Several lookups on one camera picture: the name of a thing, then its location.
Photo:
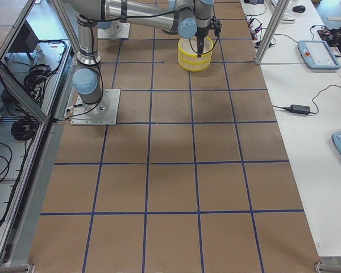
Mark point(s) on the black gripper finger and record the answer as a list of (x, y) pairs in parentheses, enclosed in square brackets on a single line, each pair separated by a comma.
[(199, 47)]

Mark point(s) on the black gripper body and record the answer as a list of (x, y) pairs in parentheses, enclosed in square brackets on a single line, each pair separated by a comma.
[(200, 32)]

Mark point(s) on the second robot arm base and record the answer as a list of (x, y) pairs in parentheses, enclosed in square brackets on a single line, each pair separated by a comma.
[(113, 30)]

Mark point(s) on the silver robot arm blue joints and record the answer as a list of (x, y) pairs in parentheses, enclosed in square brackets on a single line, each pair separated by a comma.
[(153, 86)]

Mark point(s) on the white mesh steamer liner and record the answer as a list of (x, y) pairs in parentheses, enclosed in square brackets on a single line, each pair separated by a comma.
[(189, 46)]

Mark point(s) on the yellow top steamer layer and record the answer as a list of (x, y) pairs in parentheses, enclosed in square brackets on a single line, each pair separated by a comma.
[(191, 57)]

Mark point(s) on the yellow steamer layer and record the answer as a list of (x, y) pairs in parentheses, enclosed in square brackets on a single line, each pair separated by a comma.
[(191, 57), (194, 65)]

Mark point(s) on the yellow bottom steamer layer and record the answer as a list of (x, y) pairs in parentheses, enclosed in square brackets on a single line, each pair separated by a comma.
[(194, 65)]

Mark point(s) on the black power adapter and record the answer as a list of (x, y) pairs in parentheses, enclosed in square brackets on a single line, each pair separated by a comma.
[(298, 109)]

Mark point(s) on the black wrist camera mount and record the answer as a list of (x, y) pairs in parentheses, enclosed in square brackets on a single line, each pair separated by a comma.
[(216, 26)]

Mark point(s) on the aluminium frame post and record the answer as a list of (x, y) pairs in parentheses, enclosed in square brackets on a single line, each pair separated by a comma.
[(271, 29)]

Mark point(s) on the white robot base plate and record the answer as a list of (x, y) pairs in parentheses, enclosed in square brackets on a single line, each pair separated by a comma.
[(105, 112)]

